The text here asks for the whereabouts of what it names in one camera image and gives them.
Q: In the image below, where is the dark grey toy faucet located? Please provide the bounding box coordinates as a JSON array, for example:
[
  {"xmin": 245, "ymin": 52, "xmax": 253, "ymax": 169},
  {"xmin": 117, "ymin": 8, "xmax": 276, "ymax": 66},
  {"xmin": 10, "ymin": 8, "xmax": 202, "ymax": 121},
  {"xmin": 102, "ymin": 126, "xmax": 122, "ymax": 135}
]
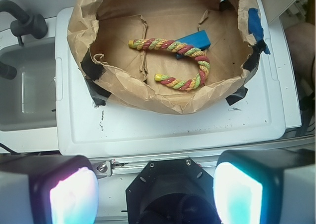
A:
[{"xmin": 0, "ymin": 0, "xmax": 48, "ymax": 46}]

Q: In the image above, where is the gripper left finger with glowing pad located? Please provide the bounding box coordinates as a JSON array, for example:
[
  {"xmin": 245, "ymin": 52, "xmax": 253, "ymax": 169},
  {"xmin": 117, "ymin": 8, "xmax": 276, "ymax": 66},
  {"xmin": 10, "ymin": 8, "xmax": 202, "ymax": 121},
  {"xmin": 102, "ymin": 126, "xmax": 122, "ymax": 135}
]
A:
[{"xmin": 0, "ymin": 155, "xmax": 99, "ymax": 224}]

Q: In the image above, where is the multicolored twisted rope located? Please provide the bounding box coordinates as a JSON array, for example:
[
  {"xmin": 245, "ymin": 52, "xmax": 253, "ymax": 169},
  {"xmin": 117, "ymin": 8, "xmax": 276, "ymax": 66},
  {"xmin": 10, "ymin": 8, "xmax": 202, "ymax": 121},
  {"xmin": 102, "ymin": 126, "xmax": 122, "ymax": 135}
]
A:
[{"xmin": 128, "ymin": 37, "xmax": 211, "ymax": 92}]

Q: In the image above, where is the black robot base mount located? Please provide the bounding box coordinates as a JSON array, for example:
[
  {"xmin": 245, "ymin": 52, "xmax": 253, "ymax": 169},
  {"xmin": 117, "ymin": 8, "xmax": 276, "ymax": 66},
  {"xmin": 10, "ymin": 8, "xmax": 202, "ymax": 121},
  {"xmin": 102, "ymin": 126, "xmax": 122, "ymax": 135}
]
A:
[{"xmin": 125, "ymin": 158, "xmax": 222, "ymax": 224}]

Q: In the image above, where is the blue rectangular block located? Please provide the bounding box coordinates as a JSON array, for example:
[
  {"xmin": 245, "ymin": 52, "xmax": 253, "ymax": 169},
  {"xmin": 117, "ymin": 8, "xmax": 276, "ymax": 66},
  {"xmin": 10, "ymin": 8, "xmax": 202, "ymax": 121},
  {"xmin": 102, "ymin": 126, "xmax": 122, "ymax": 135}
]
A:
[{"xmin": 176, "ymin": 30, "xmax": 211, "ymax": 59}]

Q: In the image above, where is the brown paper-lined bin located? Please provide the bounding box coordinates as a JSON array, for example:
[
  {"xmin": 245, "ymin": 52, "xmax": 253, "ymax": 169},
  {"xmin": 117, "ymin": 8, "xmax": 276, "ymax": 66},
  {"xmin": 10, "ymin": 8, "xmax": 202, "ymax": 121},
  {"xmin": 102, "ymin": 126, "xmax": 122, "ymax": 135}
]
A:
[{"xmin": 67, "ymin": 0, "xmax": 265, "ymax": 114}]

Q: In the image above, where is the aluminium extrusion rail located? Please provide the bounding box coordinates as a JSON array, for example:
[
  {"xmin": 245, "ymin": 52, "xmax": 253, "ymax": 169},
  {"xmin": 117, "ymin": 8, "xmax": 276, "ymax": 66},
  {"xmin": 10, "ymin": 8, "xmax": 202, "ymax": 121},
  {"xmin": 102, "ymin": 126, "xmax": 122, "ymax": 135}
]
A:
[{"xmin": 91, "ymin": 145, "xmax": 316, "ymax": 177}]

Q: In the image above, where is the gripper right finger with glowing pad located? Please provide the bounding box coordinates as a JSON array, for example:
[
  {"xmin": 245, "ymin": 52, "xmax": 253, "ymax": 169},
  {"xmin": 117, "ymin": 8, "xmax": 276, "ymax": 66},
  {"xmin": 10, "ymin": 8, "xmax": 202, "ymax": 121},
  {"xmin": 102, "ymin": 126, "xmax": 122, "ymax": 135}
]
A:
[{"xmin": 213, "ymin": 149, "xmax": 316, "ymax": 224}]

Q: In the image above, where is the blue painter tape strip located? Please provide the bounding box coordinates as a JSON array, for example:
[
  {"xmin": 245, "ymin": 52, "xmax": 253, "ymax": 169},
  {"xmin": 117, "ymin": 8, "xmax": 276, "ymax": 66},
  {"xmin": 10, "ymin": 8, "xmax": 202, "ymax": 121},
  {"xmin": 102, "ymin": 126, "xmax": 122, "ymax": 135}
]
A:
[{"xmin": 248, "ymin": 8, "xmax": 271, "ymax": 55}]

